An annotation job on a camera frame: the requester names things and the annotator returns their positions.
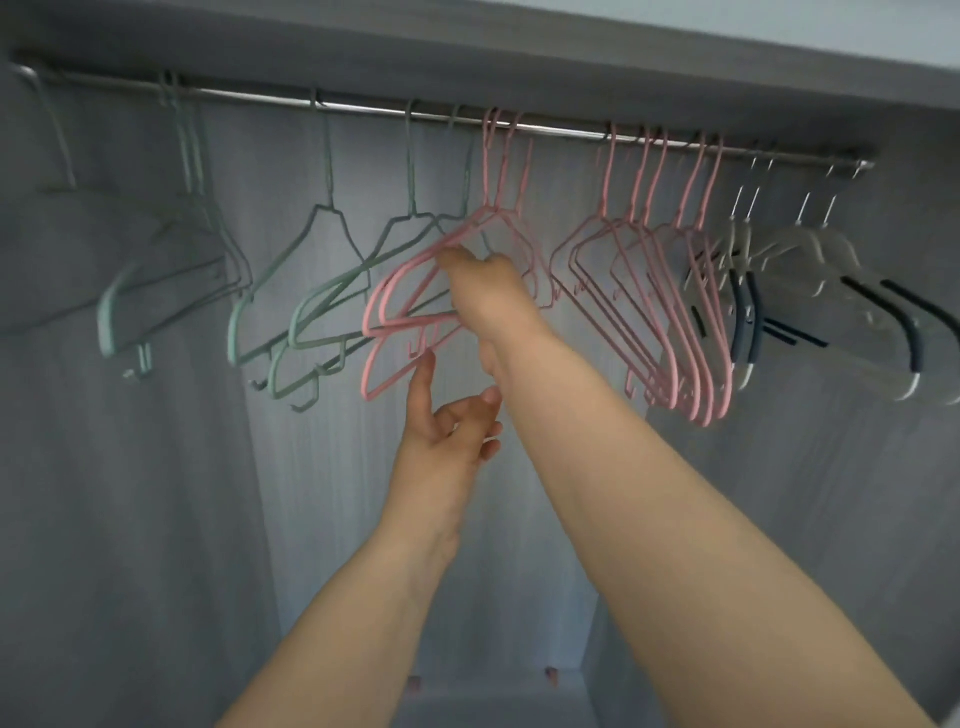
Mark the white hanger with navy pads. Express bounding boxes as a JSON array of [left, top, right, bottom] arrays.
[[750, 161, 924, 402], [697, 144, 770, 395], [681, 141, 755, 391], [780, 165, 960, 410]]

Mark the person's right hand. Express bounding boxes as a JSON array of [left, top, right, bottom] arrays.
[[437, 246, 554, 378]]

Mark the person's right forearm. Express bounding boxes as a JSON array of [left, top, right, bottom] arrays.
[[480, 315, 939, 728]]

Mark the person's left forearm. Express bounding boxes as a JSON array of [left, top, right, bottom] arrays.
[[216, 521, 465, 728]]

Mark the metal clothes rail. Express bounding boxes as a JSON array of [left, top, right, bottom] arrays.
[[11, 63, 877, 178]]

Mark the grey clothes hanger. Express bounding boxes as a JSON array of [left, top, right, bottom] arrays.
[[0, 63, 170, 335]]

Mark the pink clothes hanger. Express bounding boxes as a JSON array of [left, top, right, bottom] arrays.
[[361, 107, 556, 339], [361, 112, 560, 400]]

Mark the row of pink hangers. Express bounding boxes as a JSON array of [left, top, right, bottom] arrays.
[[549, 120, 736, 429]]

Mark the grey wooden wardrobe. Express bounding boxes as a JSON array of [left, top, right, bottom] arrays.
[[0, 0, 960, 728]]

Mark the green clothes hanger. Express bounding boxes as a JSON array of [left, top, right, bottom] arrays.
[[227, 88, 372, 391], [112, 75, 255, 376], [288, 103, 496, 354], [268, 99, 459, 412], [96, 71, 245, 380]]

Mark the person's left hand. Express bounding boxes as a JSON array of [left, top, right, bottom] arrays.
[[384, 351, 507, 545]]

